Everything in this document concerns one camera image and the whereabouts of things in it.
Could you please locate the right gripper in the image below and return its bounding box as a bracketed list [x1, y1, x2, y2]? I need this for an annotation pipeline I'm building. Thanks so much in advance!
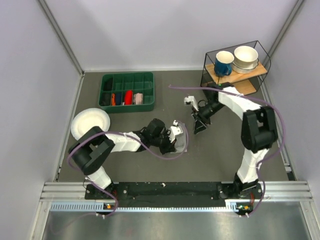
[191, 101, 225, 136]

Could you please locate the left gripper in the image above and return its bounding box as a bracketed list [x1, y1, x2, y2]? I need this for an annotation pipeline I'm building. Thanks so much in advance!
[151, 129, 177, 155]

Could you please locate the white underwear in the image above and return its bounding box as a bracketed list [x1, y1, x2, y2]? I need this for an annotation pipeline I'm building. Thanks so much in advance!
[175, 125, 189, 153]

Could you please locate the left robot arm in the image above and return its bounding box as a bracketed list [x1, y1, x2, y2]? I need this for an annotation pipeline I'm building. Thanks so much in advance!
[68, 118, 184, 199]

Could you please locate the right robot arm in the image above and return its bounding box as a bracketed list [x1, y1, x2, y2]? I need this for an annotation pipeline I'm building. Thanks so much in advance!
[184, 82, 278, 199]

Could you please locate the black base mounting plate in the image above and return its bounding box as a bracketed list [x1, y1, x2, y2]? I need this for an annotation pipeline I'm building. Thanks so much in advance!
[84, 181, 266, 208]

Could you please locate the pink rolled garment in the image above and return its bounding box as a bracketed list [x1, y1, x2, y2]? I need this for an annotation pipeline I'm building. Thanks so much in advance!
[133, 93, 144, 105]

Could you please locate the red rolled garment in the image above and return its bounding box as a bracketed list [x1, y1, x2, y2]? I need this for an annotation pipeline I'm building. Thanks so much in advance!
[124, 90, 133, 105]

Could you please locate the blue mug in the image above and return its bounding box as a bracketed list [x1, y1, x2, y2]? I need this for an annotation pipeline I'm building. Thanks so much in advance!
[214, 50, 235, 77]

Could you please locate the green compartment organizer box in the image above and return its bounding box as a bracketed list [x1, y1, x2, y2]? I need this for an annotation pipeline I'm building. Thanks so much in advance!
[98, 72, 156, 114]

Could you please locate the orange and blue rolled garment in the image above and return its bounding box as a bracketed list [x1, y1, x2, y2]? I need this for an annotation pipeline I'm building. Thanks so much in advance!
[111, 92, 122, 106]

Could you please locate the white bowl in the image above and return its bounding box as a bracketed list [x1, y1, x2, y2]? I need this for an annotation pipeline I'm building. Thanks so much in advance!
[232, 45, 259, 74]

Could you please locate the white paper plate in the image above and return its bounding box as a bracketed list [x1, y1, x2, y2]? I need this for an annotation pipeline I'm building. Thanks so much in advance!
[70, 108, 111, 140]

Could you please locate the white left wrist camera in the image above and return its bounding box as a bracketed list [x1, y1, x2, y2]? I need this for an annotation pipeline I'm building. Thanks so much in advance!
[169, 120, 187, 145]

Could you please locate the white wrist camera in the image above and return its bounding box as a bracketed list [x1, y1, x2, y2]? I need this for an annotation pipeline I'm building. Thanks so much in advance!
[183, 95, 199, 112]
[169, 120, 187, 145]

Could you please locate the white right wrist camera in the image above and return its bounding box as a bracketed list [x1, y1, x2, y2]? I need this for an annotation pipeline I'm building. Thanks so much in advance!
[183, 95, 199, 112]

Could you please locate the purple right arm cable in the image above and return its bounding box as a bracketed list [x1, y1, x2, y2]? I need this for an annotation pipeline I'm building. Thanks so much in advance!
[168, 84, 287, 218]

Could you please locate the black wire wooden shelf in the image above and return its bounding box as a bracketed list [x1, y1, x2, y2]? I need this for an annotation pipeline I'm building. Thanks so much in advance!
[200, 40, 271, 95]

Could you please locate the white cable duct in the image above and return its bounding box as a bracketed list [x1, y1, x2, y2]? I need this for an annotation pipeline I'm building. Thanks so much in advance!
[49, 201, 240, 213]

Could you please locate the aluminium frame rail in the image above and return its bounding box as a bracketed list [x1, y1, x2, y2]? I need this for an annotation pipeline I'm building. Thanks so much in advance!
[40, 181, 314, 202]

